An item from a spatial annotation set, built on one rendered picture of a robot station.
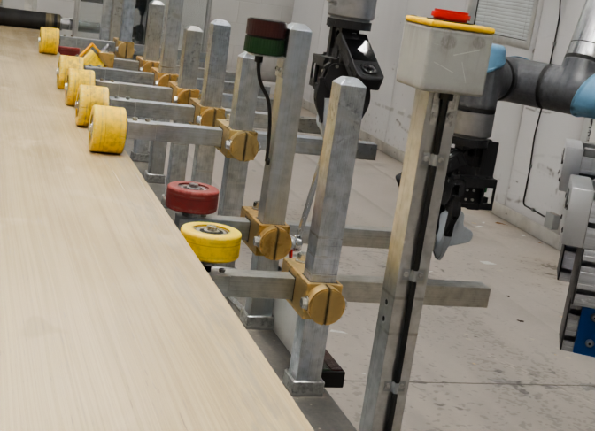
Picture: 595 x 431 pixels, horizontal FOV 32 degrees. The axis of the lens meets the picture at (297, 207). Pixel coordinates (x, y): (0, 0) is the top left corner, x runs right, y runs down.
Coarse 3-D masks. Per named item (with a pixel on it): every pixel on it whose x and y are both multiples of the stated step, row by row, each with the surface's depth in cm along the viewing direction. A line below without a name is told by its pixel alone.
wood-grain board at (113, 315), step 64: (0, 64) 277; (0, 128) 187; (64, 128) 196; (0, 192) 142; (64, 192) 147; (128, 192) 152; (0, 256) 114; (64, 256) 117; (128, 256) 121; (192, 256) 125; (0, 320) 95; (64, 320) 97; (128, 320) 100; (192, 320) 102; (0, 384) 82; (64, 384) 83; (128, 384) 85; (192, 384) 87; (256, 384) 89
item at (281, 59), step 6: (252, 18) 151; (258, 18) 153; (252, 36) 151; (258, 36) 150; (252, 54) 152; (258, 54) 152; (264, 54) 151; (258, 60) 153; (282, 60) 153; (258, 66) 153; (276, 66) 155; (282, 66) 153; (258, 72) 154; (276, 72) 156; (282, 72) 153; (258, 78) 154; (264, 90) 154; (270, 108) 155; (270, 114) 156; (270, 120) 156; (270, 126) 156; (270, 132) 156; (270, 138) 156
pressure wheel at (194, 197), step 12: (168, 192) 158; (180, 192) 156; (192, 192) 156; (204, 192) 157; (216, 192) 159; (168, 204) 158; (180, 204) 156; (192, 204) 156; (204, 204) 157; (216, 204) 159; (192, 216) 159
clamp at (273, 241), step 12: (240, 216) 168; (252, 216) 162; (252, 228) 161; (264, 228) 158; (276, 228) 156; (288, 228) 159; (252, 240) 160; (264, 240) 156; (276, 240) 157; (288, 240) 157; (264, 252) 157; (276, 252) 157; (288, 252) 158
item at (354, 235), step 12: (180, 216) 159; (204, 216) 161; (216, 216) 163; (228, 216) 164; (180, 228) 159; (240, 228) 162; (348, 228) 167; (360, 228) 168; (372, 228) 170; (384, 228) 171; (348, 240) 168; (360, 240) 169; (372, 240) 169; (384, 240) 170
